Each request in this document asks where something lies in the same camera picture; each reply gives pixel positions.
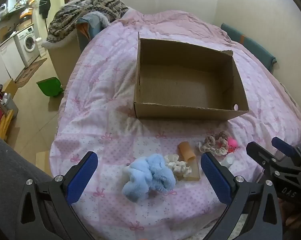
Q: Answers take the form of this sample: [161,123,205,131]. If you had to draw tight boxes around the tan paper card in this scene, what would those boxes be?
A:
[177,159,201,181]

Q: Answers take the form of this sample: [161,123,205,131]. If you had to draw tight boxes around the brown door mat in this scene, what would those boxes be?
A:
[14,58,48,85]

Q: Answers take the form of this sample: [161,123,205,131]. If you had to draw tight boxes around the green dustpan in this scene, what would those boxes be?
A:
[36,77,64,97]

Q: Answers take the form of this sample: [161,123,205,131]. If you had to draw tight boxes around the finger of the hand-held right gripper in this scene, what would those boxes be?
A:
[271,137,301,167]
[246,141,282,180]

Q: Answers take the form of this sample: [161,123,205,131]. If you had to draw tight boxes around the white kitchen cabinets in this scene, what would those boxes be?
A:
[0,36,26,80]

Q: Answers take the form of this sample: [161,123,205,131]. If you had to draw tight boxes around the teal headboard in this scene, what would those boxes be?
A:
[221,22,277,74]

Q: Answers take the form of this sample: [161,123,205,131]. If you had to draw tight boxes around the beige crochet scrunchie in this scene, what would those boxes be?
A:
[198,131,230,157]

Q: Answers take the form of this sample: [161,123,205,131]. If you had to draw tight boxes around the small cardboard floor box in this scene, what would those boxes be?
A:
[2,79,18,98]

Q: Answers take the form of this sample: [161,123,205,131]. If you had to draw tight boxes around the fluffy light blue cloth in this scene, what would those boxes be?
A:
[122,154,176,200]

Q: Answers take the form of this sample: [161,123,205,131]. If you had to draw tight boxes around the black hanging garment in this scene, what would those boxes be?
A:
[39,0,51,18]

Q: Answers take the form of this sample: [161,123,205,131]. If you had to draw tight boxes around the clear plastic packet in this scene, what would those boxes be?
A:
[221,153,235,168]

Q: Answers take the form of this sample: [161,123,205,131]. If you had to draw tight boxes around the pink octopus toy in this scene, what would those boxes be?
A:
[227,137,240,153]

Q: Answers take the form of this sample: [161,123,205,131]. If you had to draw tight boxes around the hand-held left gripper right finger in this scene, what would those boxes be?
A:
[201,152,283,240]

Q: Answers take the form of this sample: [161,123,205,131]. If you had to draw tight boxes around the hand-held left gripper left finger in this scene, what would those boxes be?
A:
[17,151,99,240]

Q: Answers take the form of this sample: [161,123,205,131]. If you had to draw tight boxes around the patterned knit blanket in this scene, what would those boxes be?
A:
[46,0,129,44]

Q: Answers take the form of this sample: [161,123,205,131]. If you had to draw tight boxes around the blue fur-trimmed jacket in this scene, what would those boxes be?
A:
[75,11,111,50]

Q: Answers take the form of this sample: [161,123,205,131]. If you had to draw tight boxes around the grey waste bin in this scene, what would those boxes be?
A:
[0,94,19,119]

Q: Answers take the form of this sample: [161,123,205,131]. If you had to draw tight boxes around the white washing machine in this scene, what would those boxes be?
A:
[14,24,41,68]

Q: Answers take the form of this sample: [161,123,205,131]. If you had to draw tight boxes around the pink bow-print bedspread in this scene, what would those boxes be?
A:
[49,10,301,240]

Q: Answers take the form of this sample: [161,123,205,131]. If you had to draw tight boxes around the cluttered kitchen shelf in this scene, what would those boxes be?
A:
[0,0,41,20]

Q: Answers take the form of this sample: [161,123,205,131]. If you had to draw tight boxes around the cream scrunchie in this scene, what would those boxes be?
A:
[164,154,192,180]

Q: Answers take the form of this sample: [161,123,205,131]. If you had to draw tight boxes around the person's dark grey trousers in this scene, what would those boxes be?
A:
[0,132,56,240]

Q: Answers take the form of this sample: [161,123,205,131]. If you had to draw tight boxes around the beige armchair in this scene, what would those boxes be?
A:
[42,34,82,90]

